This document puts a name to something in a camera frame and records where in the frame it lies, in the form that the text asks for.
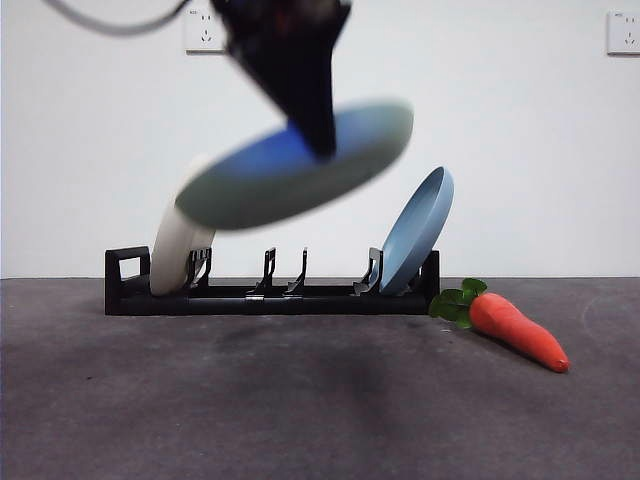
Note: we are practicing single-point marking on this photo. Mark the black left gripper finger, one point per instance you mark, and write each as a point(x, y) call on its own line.
point(305, 75)

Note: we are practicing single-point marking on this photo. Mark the green plate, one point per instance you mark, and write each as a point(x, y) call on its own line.
point(280, 200)

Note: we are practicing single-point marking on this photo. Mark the orange carrot with green leaves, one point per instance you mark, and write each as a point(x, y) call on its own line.
point(510, 325)

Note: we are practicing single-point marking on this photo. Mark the blue plate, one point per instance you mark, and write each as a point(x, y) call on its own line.
point(415, 235)

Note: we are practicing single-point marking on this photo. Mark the white plate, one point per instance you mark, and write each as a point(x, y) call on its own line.
point(170, 260)

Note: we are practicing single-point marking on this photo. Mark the black plate rack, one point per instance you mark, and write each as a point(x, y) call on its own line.
point(325, 305)

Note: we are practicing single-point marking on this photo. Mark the white wall socket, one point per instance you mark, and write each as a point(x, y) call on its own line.
point(202, 41)
point(624, 32)

